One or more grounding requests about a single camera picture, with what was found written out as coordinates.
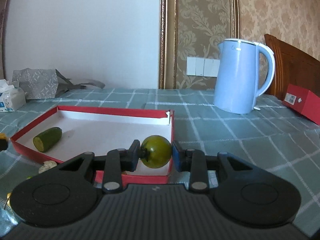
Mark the brown wooden headboard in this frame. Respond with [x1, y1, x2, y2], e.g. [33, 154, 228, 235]
[264, 34, 320, 100]

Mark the green cucumber half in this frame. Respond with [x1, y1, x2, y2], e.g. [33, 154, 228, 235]
[33, 127, 62, 153]

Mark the white wall switch panel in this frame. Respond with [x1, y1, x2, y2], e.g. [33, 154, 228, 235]
[186, 56, 220, 77]

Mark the teal checked tablecloth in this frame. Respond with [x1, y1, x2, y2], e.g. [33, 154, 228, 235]
[1, 88, 319, 235]

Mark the green tomato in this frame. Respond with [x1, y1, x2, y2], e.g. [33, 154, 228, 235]
[140, 135, 172, 168]

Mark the light blue electric kettle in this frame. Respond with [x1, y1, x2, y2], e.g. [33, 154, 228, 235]
[214, 38, 276, 114]

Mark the grey patterned paper bag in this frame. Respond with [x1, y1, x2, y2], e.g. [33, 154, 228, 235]
[12, 68, 105, 100]

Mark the red shallow cardboard tray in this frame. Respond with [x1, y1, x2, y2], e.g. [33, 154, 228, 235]
[10, 105, 175, 186]

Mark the gold picture frame moulding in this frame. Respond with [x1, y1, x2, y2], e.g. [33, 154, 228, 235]
[158, 0, 240, 89]

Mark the white tissue pack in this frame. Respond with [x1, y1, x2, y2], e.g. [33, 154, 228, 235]
[0, 79, 26, 112]

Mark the red cardboard box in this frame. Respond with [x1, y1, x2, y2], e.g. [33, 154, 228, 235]
[283, 84, 320, 125]

